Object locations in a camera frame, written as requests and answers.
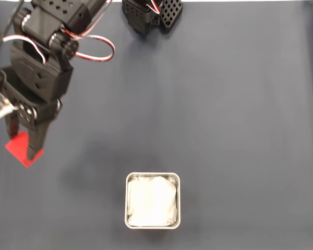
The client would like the black camera cable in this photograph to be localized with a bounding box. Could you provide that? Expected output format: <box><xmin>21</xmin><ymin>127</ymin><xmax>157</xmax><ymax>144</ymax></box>
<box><xmin>0</xmin><ymin>0</ymin><xmax>26</xmax><ymax>66</ymax></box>

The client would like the white crumpled tissue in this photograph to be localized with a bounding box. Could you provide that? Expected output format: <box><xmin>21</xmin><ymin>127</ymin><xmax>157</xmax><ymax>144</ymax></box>
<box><xmin>127</xmin><ymin>175</ymin><xmax>179</xmax><ymax>228</ymax></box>

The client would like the beige square metal box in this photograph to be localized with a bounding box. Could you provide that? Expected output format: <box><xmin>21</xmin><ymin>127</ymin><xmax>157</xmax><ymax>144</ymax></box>
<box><xmin>124</xmin><ymin>171</ymin><xmax>182</xmax><ymax>230</ymax></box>

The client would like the red white black servo cable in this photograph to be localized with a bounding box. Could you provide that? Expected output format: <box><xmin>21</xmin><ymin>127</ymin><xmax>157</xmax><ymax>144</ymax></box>
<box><xmin>2</xmin><ymin>34</ymin><xmax>47</xmax><ymax>65</ymax></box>
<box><xmin>61</xmin><ymin>0</ymin><xmax>116</xmax><ymax>64</ymax></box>
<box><xmin>145</xmin><ymin>0</ymin><xmax>163</xmax><ymax>15</ymax></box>

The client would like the red cube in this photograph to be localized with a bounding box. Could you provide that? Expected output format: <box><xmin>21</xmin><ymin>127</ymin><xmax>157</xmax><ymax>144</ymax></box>
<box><xmin>4</xmin><ymin>131</ymin><xmax>45</xmax><ymax>169</ymax></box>

